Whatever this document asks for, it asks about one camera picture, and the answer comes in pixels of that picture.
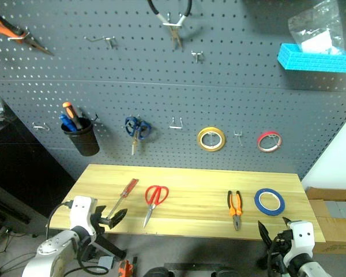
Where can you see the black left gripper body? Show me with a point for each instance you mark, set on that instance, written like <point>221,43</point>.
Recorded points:
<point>101,222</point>

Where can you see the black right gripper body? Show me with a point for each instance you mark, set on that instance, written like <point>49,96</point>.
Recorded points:
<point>282,241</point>

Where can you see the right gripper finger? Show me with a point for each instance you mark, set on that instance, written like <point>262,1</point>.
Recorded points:
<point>286,222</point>
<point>264,233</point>

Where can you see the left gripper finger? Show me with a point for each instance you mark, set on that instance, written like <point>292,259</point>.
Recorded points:
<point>100,210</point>
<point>118,218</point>

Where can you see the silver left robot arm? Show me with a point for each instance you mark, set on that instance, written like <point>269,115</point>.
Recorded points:
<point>52,254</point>

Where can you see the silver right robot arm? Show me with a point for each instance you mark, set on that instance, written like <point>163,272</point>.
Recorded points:
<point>305,268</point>

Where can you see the orange blue tools in cup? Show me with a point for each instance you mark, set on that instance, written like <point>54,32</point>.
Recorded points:
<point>72,112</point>

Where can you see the grey metal pegboard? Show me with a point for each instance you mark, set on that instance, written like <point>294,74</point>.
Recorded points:
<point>173,92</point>

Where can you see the blue tape roll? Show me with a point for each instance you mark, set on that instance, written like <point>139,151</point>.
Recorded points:
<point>258,202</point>

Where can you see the small grey box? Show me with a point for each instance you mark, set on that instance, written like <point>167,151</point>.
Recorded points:
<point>106,262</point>

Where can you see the brown cardboard box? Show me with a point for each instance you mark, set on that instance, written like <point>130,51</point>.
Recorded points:
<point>334,219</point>

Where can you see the dark rounded shape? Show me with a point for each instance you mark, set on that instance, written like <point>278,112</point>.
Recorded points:
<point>158,272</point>

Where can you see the black plastic cup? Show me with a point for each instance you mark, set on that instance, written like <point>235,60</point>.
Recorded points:
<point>83,140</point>

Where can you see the silver metal pegboard hook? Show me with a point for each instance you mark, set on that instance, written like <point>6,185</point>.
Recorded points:
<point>41,127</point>
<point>172,24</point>
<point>275,140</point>
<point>176,126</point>
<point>105,39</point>
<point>198,54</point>
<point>20,36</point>
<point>211,135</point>
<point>238,135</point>

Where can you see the red tape roll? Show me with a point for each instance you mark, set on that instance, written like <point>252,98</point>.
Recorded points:
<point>261,141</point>

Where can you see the black cabinet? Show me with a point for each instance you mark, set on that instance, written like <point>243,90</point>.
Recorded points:
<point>20,173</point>

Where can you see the yellow tape roll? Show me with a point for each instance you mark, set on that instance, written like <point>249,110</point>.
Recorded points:
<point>202,144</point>

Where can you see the blue plastic basket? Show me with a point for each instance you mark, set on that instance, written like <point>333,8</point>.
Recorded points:
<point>314,61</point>

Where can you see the clear plastic bag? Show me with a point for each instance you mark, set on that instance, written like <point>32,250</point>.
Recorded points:
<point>320,26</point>

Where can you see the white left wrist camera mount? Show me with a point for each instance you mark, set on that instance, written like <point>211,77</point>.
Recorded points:
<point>80,213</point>

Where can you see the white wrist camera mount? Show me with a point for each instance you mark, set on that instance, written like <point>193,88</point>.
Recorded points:
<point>80,213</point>
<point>302,236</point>

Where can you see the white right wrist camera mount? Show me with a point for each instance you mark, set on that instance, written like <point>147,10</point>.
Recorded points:
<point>302,236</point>

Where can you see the black table support bracket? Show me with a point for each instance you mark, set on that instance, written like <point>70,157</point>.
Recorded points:
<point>111,248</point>

